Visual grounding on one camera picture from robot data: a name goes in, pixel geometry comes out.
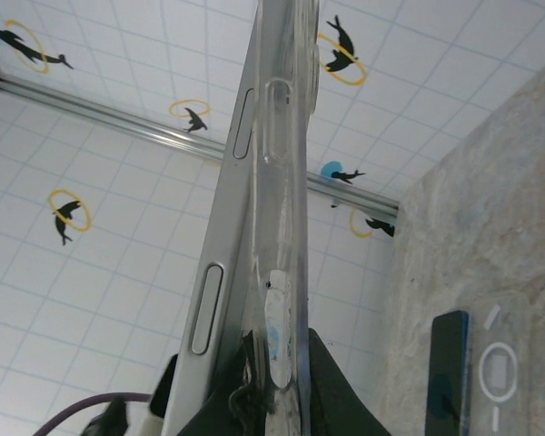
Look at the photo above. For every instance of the clear phone case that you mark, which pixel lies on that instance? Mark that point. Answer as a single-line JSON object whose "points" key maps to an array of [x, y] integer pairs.
{"points": [[281, 218], [499, 372]]}

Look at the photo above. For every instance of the left aluminium corner post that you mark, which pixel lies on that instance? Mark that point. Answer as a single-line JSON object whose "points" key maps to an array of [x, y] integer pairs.
{"points": [[118, 122]]}

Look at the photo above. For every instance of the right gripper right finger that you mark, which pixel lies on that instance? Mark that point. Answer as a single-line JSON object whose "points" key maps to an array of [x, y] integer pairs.
{"points": [[340, 395]]}

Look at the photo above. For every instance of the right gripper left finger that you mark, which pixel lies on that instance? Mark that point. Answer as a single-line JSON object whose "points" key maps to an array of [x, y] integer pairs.
{"points": [[227, 409]]}

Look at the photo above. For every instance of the black smartphone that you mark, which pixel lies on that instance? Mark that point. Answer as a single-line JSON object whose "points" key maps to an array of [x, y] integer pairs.
{"points": [[222, 218], [447, 354]]}

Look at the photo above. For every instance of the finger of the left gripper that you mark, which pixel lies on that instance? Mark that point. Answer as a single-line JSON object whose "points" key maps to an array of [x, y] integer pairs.
{"points": [[165, 386]]}

